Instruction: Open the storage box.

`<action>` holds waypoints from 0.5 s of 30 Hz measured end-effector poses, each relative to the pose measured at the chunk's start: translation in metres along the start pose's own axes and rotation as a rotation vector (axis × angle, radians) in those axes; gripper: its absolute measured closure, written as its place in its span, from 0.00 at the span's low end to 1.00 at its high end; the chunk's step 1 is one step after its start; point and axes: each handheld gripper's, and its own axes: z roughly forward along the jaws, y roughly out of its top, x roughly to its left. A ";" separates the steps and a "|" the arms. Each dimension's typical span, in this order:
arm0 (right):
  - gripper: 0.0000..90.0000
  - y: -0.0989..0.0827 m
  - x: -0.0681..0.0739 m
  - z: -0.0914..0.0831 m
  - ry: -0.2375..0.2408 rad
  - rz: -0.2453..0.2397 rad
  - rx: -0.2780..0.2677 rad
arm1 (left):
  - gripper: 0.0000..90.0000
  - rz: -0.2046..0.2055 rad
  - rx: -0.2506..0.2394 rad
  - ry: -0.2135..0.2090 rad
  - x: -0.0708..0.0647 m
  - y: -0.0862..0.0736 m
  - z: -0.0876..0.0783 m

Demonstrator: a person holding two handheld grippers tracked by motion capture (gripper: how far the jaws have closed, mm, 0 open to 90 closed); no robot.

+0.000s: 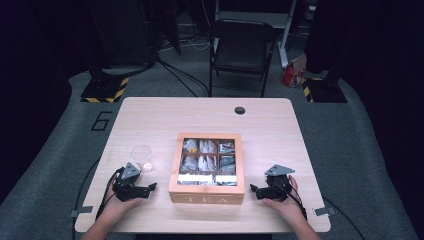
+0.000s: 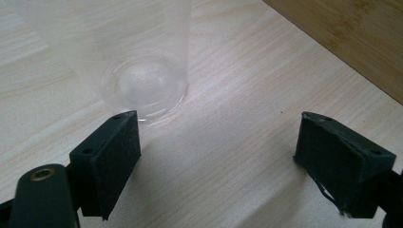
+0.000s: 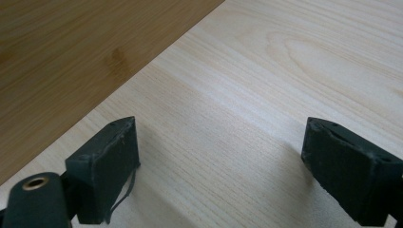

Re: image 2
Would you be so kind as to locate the clear plastic cup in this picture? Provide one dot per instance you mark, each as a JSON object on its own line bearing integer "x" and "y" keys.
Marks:
{"x": 145, "y": 82}

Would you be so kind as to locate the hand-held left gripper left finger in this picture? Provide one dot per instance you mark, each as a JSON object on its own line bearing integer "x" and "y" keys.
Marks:
{"x": 107, "y": 164}

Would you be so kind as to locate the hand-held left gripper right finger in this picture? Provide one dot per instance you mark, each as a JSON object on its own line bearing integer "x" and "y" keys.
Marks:
{"x": 342, "y": 164}

